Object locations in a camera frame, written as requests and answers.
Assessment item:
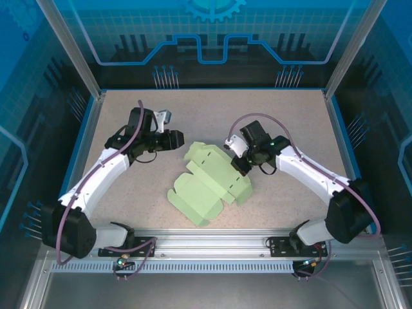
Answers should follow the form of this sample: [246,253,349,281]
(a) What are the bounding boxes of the aluminium table side rail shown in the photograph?
[323,89,382,234]
[48,90,108,234]

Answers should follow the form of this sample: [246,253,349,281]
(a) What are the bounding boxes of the light green paper box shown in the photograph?
[166,140,254,228]

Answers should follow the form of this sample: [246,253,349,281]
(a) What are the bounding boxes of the aluminium mounting rail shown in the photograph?
[41,227,386,258]

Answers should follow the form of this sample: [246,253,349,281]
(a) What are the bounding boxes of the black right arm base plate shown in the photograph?
[268,236,332,258]

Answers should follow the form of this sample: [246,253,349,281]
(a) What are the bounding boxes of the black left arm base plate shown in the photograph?
[98,236,158,258]

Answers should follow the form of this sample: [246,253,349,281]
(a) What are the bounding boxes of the aluminium frame post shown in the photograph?
[323,0,389,99]
[35,0,108,99]

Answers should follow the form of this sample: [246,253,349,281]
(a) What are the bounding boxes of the slotted grey cable duct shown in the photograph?
[50,259,297,275]

